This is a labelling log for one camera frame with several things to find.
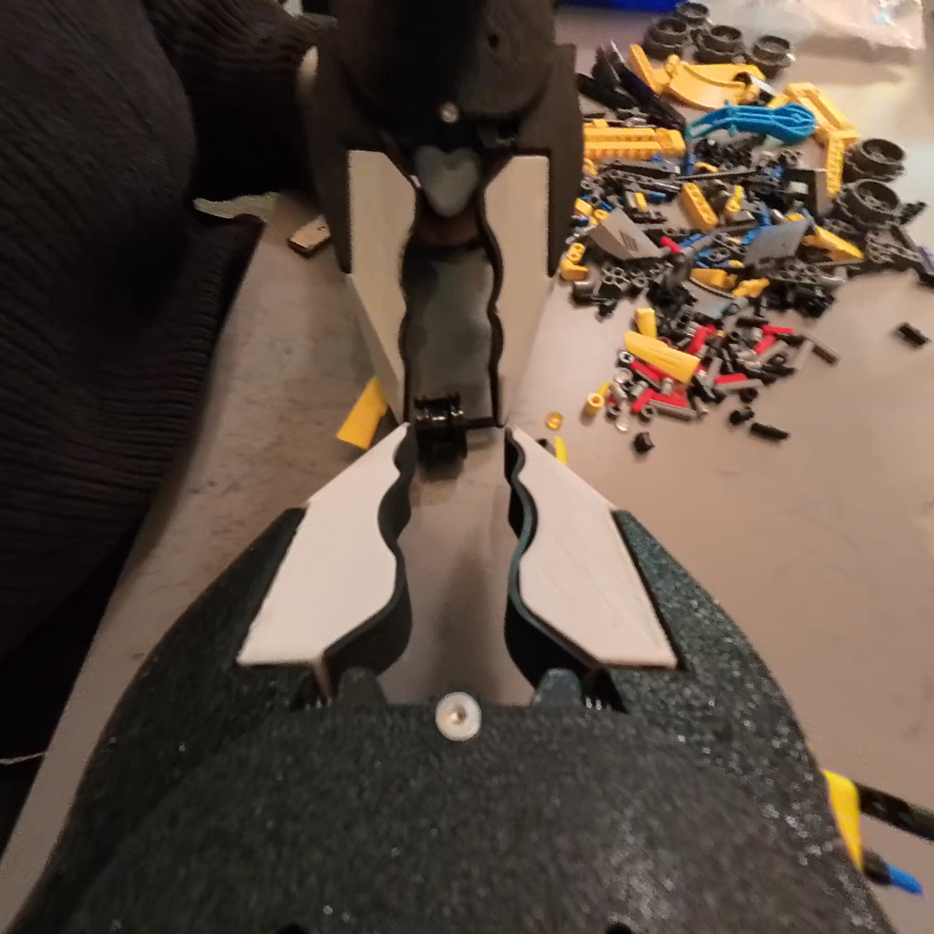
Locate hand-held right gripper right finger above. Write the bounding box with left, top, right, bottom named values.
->
left=502, top=425, right=678, bottom=690

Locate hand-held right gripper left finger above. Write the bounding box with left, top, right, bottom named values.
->
left=235, top=422, right=418, bottom=694

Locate blue curved toy piece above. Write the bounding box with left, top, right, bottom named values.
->
left=685, top=101, right=815, bottom=147

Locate black toy wheel hub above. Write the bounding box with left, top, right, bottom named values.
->
left=412, top=392, right=494, bottom=472

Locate pile of toy building pieces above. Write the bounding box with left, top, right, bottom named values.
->
left=558, top=0, right=934, bottom=455

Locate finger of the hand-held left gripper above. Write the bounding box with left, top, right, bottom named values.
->
left=478, top=149, right=552, bottom=429
left=346, top=149, right=423, bottom=426

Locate grey watch strap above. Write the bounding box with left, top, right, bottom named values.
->
left=287, top=213, right=335, bottom=258

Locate yellow toy assembly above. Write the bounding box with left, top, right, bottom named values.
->
left=820, top=768, right=934, bottom=896

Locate person's left forearm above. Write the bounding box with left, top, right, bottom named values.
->
left=139, top=0, right=337, bottom=213

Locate clear plastic bag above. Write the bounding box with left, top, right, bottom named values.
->
left=838, top=0, right=929, bottom=50

